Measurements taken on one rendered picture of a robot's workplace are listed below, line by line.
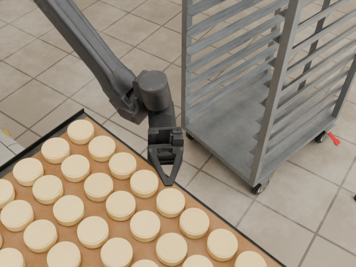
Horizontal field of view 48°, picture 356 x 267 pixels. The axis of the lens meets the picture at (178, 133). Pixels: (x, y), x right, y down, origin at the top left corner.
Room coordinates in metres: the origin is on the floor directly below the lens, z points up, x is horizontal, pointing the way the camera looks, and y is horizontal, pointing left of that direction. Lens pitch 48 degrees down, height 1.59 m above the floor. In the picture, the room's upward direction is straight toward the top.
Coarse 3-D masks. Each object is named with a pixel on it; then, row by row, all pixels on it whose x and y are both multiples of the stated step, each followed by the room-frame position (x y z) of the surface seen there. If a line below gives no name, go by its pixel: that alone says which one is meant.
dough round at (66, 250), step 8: (56, 248) 0.29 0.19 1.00; (64, 248) 0.29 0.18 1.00; (72, 248) 0.29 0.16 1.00; (48, 256) 0.27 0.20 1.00; (56, 256) 0.27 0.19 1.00; (64, 256) 0.28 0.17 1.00; (72, 256) 0.28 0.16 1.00; (80, 256) 0.28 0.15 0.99; (48, 264) 0.26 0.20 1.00; (56, 264) 0.26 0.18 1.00; (64, 264) 0.26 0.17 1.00; (72, 264) 0.26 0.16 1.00
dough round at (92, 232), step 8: (96, 216) 0.35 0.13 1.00; (80, 224) 0.33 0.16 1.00; (88, 224) 0.33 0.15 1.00; (96, 224) 0.33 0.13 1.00; (104, 224) 0.33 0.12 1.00; (80, 232) 0.32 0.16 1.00; (88, 232) 0.32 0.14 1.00; (96, 232) 0.32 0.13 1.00; (104, 232) 0.32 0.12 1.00; (80, 240) 0.30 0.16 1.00; (88, 240) 0.30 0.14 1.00; (96, 240) 0.30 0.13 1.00; (104, 240) 0.31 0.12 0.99
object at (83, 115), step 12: (72, 120) 0.56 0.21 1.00; (48, 132) 0.52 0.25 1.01; (60, 132) 0.53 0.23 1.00; (108, 132) 0.54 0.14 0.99; (36, 144) 0.50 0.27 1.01; (24, 156) 0.47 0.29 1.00; (0, 168) 0.44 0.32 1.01; (12, 168) 0.44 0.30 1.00; (204, 204) 0.39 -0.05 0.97; (252, 240) 0.32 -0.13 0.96; (264, 252) 0.30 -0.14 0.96
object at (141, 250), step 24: (72, 144) 0.50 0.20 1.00; (120, 144) 0.51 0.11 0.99; (48, 168) 0.45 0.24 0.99; (96, 168) 0.45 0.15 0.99; (144, 168) 0.46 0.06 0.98; (24, 192) 0.40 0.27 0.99; (72, 192) 0.40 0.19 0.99; (48, 216) 0.35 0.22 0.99; (216, 216) 0.36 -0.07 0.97; (72, 240) 0.31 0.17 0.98; (192, 240) 0.32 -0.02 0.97; (240, 240) 0.32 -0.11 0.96; (96, 264) 0.27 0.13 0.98; (216, 264) 0.28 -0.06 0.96
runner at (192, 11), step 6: (204, 0) 1.40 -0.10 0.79; (210, 0) 1.42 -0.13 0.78; (216, 0) 1.44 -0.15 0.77; (222, 0) 1.44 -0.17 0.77; (192, 6) 1.36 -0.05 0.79; (198, 6) 1.38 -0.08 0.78; (204, 6) 1.39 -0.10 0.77; (210, 6) 1.39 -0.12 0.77; (192, 12) 1.35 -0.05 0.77; (198, 12) 1.35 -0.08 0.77
